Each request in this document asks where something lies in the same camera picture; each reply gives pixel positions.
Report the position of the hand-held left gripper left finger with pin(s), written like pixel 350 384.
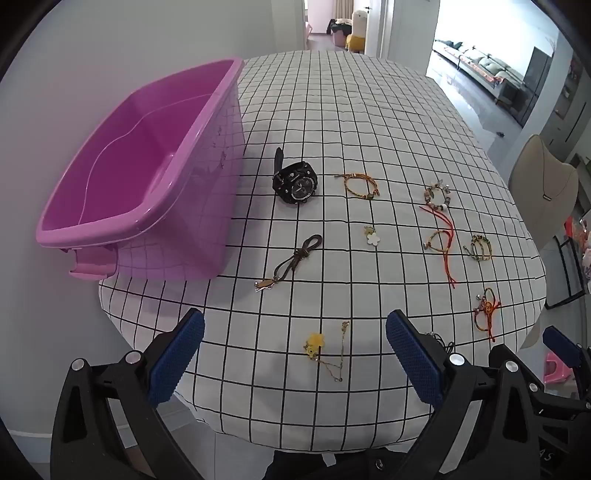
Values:
pixel 178 355

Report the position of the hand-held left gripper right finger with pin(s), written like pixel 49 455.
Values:
pixel 413 360

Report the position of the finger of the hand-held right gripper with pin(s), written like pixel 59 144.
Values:
pixel 561 346

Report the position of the pink plastic bin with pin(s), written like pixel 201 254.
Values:
pixel 138 138

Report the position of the pink plastic stool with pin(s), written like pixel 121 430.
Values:
pixel 556 371

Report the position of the white flower charm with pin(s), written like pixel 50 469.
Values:
pixel 372 238

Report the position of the beige chair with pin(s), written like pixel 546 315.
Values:
pixel 540 184

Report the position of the black wrist watch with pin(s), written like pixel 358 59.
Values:
pixel 298 182

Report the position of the black white checkered tablecloth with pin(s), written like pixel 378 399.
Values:
pixel 323 115

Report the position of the black cabinet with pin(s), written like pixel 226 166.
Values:
pixel 538 78

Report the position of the grey green sofa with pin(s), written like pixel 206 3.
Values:
pixel 489 69

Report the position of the pink storage box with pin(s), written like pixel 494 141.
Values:
pixel 340 38

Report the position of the white yellow plush toy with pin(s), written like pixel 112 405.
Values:
pixel 356 27

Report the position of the dark clothes pile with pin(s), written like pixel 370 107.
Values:
pixel 340 24

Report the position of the black metal chair frame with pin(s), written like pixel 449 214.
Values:
pixel 565 258

